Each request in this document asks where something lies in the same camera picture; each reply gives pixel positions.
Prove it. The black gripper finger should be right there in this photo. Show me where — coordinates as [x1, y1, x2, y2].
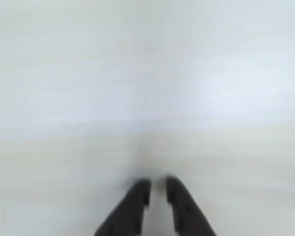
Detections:
[93, 178, 152, 236]
[165, 176, 217, 236]

